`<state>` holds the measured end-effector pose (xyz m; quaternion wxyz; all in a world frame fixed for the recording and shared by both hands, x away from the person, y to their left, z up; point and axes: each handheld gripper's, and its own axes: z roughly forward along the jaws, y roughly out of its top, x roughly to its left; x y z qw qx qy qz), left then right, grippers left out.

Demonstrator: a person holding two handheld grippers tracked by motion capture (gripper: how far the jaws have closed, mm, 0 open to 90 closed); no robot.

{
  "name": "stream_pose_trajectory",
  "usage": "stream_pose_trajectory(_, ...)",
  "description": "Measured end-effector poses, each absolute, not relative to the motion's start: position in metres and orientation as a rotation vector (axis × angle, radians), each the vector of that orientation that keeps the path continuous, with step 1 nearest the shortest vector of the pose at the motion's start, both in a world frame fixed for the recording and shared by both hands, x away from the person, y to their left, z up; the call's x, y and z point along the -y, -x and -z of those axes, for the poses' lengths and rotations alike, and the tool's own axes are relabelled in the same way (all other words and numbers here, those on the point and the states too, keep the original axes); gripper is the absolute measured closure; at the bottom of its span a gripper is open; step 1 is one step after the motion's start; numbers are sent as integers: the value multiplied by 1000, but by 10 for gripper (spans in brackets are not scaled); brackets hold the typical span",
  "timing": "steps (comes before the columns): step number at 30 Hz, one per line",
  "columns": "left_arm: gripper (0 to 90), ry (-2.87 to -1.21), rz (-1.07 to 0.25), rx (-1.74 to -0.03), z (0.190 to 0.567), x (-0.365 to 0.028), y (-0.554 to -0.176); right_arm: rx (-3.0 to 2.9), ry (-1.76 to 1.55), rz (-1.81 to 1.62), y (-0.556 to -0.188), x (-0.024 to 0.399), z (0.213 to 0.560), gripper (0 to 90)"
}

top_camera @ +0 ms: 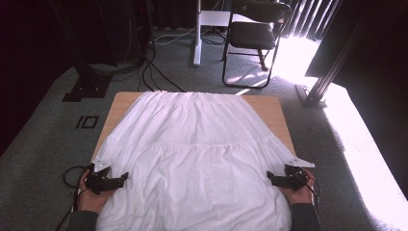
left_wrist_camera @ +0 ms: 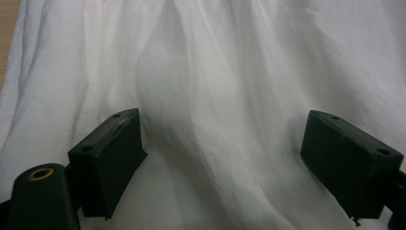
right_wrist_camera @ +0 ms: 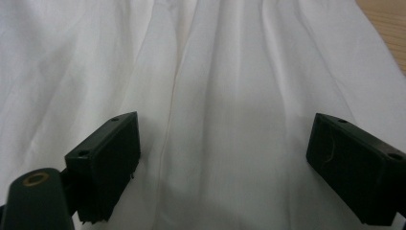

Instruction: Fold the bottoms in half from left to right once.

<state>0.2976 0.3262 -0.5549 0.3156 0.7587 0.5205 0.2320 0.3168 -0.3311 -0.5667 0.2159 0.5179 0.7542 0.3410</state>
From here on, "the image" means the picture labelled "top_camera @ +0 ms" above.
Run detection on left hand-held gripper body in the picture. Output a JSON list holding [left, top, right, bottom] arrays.
[[85, 156, 112, 195]]

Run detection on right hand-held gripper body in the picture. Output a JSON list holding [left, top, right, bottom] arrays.
[[284, 157, 316, 192]]

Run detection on white skirt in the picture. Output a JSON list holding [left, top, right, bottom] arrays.
[[90, 90, 301, 231]]

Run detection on person's right hand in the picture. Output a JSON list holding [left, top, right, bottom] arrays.
[[279, 169, 317, 206]]

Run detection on person's left hand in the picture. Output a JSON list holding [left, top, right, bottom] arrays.
[[77, 169, 112, 214]]

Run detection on black metal stand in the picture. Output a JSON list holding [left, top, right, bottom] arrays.
[[47, 0, 114, 103]]

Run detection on aluminium profile stand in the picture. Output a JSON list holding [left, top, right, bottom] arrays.
[[294, 0, 379, 109]]

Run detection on dark curtain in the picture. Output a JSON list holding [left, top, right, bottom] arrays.
[[0, 0, 78, 158], [306, 0, 408, 200]]

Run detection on black folding chair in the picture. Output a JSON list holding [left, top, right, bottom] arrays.
[[221, 0, 293, 90]]

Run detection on white desk leg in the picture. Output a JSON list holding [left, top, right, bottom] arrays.
[[192, 0, 254, 67]]

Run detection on vertical blinds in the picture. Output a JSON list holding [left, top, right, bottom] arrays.
[[282, 0, 341, 41]]

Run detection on right hand-held gripper cable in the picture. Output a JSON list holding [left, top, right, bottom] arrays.
[[306, 174, 322, 210]]

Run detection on black cable loop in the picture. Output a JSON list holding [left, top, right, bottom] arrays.
[[63, 166, 93, 190]]

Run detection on black floor cables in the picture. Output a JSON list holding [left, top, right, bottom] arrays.
[[138, 0, 187, 94]]

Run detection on white floor cable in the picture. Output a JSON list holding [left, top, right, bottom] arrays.
[[153, 27, 198, 46]]

